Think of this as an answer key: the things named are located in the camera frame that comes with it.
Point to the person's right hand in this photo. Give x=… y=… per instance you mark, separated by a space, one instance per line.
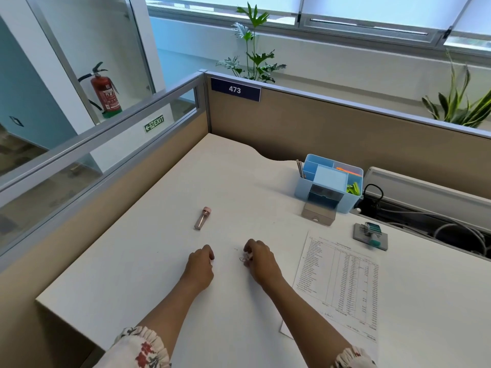
x=264 y=264

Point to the person's left hand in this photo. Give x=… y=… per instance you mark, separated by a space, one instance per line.
x=199 y=268

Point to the silver paper clip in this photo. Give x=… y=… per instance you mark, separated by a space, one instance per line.
x=242 y=259

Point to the clear pink lead tube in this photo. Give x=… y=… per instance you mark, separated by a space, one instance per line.
x=202 y=219

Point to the printed paper sheet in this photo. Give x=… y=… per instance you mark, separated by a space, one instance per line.
x=345 y=287

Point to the grey stamp pad case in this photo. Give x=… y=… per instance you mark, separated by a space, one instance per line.
x=360 y=235

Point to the blue desk organizer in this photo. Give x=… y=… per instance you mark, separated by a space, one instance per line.
x=328 y=174

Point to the green date stamp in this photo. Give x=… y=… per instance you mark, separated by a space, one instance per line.
x=373 y=229

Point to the green stapler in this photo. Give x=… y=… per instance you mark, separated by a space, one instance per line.
x=353 y=187

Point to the orange sticky note pad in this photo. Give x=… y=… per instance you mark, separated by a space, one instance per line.
x=348 y=170

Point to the person's right forearm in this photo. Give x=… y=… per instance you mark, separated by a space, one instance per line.
x=307 y=318

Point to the person's left forearm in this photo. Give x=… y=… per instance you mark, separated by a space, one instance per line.
x=172 y=314

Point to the white desk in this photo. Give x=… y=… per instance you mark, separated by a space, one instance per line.
x=153 y=226

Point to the white floral dress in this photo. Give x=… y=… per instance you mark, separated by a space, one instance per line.
x=134 y=350

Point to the glass topped side partition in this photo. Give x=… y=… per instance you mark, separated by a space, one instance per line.
x=96 y=195

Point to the beige partition panel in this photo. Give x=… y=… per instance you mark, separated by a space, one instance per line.
x=326 y=126

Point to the green exit sign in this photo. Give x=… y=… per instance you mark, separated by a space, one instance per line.
x=154 y=123

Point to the dark blue number sign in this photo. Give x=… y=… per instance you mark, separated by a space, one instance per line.
x=234 y=89

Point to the red fire extinguisher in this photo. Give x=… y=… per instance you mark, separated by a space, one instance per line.
x=105 y=93

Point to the leafy green plant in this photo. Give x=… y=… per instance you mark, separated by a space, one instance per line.
x=257 y=57

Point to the green snake plant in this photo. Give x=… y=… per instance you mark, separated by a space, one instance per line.
x=452 y=107

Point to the grey window frame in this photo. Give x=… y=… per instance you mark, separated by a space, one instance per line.
x=364 y=28

